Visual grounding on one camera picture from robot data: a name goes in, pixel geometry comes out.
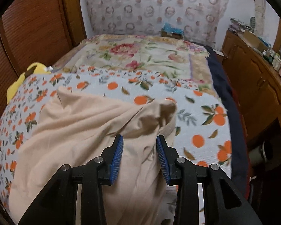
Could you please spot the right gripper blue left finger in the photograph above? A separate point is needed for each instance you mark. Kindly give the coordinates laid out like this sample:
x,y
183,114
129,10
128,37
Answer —
x,y
101,171

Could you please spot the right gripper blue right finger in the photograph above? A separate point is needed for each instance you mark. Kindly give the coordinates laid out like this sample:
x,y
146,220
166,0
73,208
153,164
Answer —
x,y
179,171

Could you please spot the peach printed t-shirt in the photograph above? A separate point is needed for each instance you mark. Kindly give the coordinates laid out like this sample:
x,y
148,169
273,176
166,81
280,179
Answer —
x,y
73,128

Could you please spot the orange fruit print bedsheet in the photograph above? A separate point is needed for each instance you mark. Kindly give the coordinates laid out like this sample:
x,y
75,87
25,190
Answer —
x,y
202,126

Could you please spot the floral quilt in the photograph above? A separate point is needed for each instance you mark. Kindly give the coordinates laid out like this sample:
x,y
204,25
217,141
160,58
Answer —
x,y
170,58

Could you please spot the wooden sideboard cabinet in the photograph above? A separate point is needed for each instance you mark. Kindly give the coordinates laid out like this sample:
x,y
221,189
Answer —
x,y
257,88

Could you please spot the yellow Pikachu plush toy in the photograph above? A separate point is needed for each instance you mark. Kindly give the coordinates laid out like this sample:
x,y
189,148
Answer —
x,y
34,68

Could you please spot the cardboard box on cabinet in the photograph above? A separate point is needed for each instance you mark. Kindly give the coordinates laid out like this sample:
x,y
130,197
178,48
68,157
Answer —
x,y
252,41

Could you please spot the brown louvered wardrobe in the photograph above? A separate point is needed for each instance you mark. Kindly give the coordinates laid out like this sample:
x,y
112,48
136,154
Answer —
x,y
35,31

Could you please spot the circle patterned lace curtain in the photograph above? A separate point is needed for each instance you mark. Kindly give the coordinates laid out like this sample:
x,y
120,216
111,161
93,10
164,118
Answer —
x,y
198,19

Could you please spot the tied beige window curtain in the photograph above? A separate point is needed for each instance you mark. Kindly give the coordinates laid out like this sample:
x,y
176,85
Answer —
x,y
260,7

